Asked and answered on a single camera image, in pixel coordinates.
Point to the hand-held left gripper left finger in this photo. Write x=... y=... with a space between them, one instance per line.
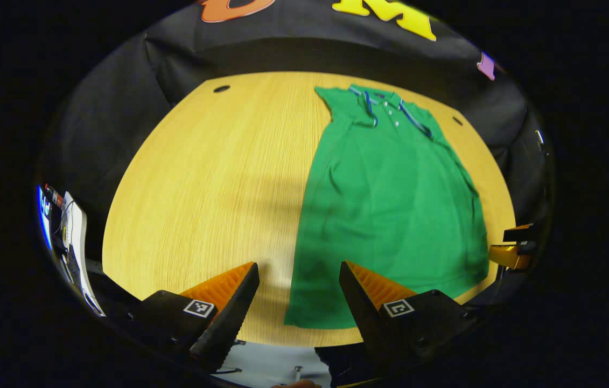
x=229 y=323

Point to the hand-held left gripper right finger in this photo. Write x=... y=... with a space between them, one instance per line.
x=363 y=318

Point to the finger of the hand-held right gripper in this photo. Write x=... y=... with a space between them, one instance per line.
x=519 y=235
x=511 y=255

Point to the green T-shirt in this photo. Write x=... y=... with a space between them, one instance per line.
x=390 y=215

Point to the person's leg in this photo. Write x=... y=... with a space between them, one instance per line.
x=336 y=366

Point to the blue lit screen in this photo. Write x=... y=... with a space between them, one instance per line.
x=42 y=215

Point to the black backdrop cloth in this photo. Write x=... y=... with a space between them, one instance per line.
x=293 y=48

